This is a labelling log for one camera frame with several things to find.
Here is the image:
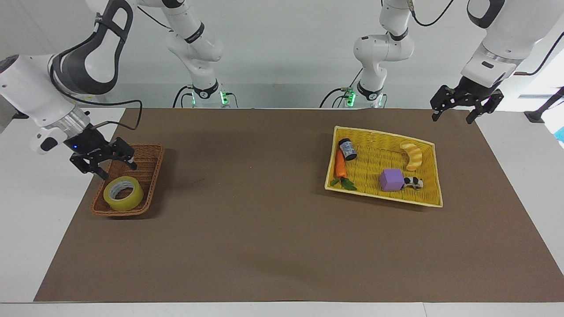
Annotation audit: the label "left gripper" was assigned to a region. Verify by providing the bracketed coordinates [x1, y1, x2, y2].
[430, 76, 505, 125]

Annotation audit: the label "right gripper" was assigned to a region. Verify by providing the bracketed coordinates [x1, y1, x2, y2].
[66, 124, 137, 181]

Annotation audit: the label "brown wicker basket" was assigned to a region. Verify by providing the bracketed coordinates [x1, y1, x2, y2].
[90, 143, 165, 217]

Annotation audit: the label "yellow tape roll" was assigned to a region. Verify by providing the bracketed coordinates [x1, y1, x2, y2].
[103, 176, 145, 212]

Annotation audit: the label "yellow woven basket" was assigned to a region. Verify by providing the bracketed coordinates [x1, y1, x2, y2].
[324, 125, 443, 208]

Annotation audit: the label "yellow toy bread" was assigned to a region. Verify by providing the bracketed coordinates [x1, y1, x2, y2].
[399, 140, 423, 172]

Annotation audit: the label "black stand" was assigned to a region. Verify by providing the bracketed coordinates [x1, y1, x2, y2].
[523, 86, 564, 123]

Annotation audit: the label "purple cube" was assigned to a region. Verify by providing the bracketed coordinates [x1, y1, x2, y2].
[379, 168, 405, 192]

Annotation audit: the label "small dark can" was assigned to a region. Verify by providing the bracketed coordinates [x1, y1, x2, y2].
[338, 138, 358, 162]

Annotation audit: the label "orange toy carrot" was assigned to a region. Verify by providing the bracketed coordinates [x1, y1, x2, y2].
[330, 148, 358, 192]

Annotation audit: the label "black cable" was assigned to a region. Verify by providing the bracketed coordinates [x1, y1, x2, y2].
[49, 62, 144, 132]
[136, 4, 173, 30]
[408, 0, 455, 28]
[172, 85, 195, 109]
[320, 86, 356, 109]
[513, 26, 564, 77]

